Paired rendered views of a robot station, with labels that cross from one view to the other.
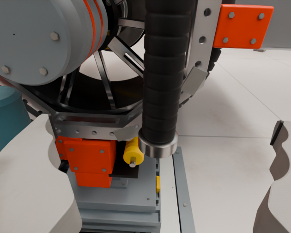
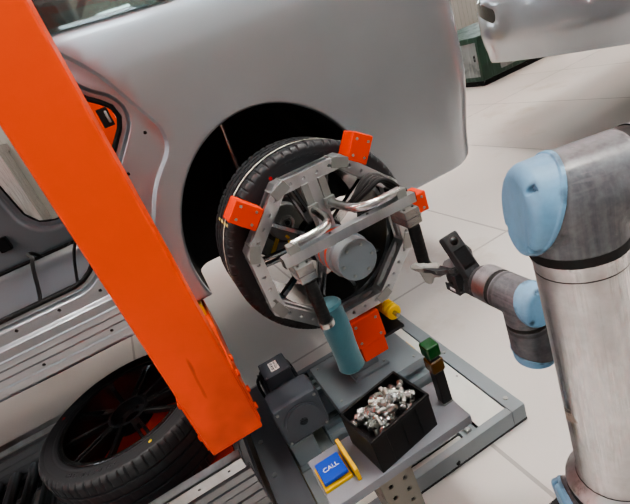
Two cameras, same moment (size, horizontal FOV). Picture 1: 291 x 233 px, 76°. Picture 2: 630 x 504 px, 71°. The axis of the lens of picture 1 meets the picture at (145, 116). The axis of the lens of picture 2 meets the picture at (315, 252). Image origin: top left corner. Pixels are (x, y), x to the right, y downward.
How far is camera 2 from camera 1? 1.16 m
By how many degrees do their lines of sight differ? 16
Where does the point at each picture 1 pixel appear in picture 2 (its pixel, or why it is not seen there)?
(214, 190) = (459, 330)
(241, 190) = (482, 313)
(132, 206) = (406, 368)
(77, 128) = (354, 309)
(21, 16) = (360, 252)
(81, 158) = (363, 331)
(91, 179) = (374, 348)
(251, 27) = (420, 202)
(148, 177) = (399, 344)
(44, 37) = (368, 255)
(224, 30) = not seen: hidden behind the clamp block
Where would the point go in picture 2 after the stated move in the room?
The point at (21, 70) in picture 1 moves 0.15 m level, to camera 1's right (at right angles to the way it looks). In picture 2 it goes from (360, 273) to (401, 250)
